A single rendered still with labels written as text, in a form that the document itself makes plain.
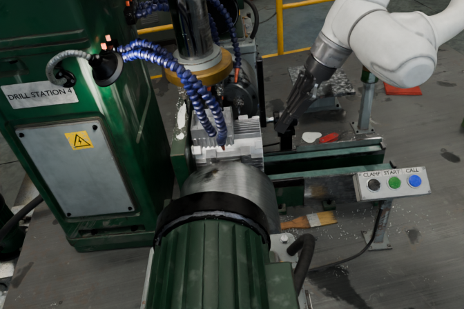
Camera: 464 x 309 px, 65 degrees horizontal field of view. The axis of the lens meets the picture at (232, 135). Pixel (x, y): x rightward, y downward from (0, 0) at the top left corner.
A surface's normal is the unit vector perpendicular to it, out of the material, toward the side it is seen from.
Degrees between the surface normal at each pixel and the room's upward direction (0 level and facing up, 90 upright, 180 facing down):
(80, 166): 90
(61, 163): 90
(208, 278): 5
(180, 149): 0
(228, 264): 22
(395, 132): 0
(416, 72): 99
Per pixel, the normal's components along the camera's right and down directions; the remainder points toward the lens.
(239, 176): 0.25, -0.77
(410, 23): -0.08, -0.63
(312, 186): 0.04, 0.62
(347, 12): -0.81, -0.13
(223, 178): -0.07, -0.78
